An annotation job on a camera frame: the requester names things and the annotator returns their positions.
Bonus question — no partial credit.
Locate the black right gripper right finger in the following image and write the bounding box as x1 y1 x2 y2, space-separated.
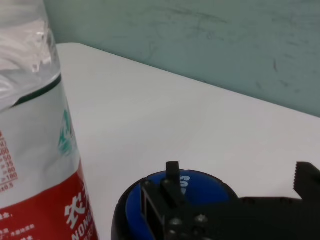
291 161 320 201

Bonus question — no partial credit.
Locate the clear water bottle red cap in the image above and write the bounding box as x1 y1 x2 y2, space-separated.
0 0 100 240

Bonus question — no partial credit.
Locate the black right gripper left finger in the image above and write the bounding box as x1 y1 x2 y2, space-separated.
141 161 191 240

